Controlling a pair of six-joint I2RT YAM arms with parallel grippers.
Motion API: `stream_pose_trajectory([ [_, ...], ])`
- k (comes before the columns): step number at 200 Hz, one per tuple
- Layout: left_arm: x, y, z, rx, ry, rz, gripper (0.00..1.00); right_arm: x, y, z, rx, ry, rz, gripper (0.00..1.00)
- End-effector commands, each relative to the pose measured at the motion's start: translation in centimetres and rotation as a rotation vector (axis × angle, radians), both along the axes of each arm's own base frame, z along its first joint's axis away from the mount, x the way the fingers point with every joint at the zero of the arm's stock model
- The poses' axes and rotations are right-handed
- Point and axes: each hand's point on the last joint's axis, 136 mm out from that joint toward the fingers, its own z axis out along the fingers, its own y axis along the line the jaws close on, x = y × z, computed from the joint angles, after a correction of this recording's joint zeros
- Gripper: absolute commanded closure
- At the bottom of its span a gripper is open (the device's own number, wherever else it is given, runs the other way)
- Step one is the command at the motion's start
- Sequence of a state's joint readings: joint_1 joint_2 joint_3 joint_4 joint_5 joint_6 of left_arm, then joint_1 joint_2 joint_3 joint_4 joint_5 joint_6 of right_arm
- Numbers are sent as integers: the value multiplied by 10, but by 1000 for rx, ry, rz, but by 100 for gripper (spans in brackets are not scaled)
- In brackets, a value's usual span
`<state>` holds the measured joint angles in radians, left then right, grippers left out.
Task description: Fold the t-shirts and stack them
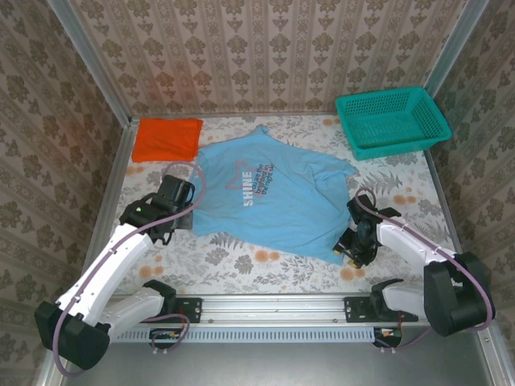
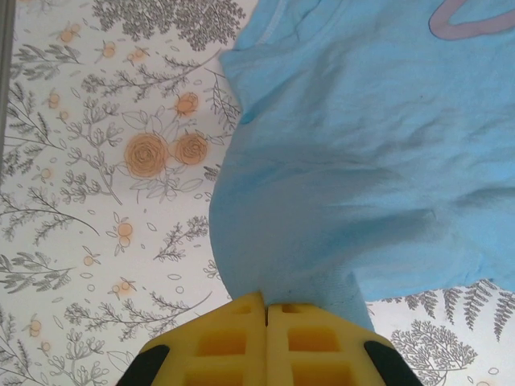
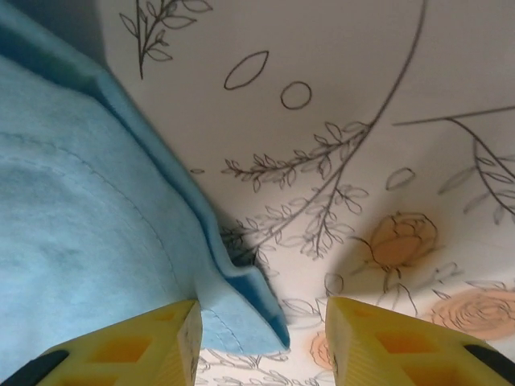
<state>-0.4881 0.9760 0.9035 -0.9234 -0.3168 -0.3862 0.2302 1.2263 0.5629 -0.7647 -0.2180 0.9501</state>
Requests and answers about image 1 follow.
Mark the light blue printed t-shirt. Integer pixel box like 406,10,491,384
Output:
192,124,358,266

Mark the teal plastic mesh basket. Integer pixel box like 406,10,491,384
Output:
335,85,453,161

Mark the folded orange t-shirt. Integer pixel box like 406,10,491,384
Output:
131,117,204,163

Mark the floral table cover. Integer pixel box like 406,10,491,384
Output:
86,113,459,297

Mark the grey metal sheet tray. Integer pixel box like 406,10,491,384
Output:
38,321,515,386

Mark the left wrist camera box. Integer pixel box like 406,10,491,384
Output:
172,211,195,232

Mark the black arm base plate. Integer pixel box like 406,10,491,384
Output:
163,296,203,324
344,296,419,324

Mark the aluminium table side rail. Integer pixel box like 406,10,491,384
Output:
424,149,464,258
75,118,140,295

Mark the aluminium mounting rail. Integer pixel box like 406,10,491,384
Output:
60,293,430,323

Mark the grey slotted cable duct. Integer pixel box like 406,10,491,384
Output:
108,326,403,343

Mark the thin aluminium table end rail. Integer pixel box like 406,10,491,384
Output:
130,110,339,121

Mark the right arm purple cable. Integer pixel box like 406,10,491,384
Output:
353,187,496,355

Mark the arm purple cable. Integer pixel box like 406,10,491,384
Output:
51,160,208,377
353,187,496,355

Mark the aluminium corner post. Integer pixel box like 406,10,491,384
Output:
46,0,134,128
410,0,492,120

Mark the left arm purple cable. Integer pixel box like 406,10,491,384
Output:
51,160,208,377

